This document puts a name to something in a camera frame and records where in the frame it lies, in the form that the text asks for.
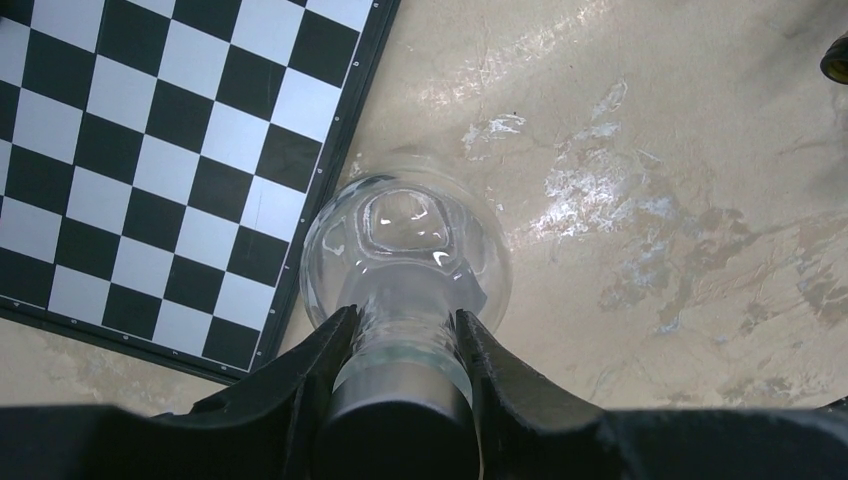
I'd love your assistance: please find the dark bottle with label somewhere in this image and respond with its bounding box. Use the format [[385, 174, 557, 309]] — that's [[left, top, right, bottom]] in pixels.
[[820, 32, 848, 85]]

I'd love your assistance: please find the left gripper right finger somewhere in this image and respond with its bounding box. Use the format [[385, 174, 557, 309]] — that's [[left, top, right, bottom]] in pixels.
[[456, 311, 847, 479]]

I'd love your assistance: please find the black white chessboard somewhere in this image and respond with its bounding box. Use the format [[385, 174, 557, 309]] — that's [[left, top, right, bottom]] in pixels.
[[1, 1, 399, 383]]

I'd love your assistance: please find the clear bottle silver cap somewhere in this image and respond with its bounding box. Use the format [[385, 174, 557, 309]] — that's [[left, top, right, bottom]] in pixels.
[[300, 152, 512, 479]]

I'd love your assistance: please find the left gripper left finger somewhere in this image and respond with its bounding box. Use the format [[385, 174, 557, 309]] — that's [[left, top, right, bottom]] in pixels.
[[1, 306, 358, 479]]

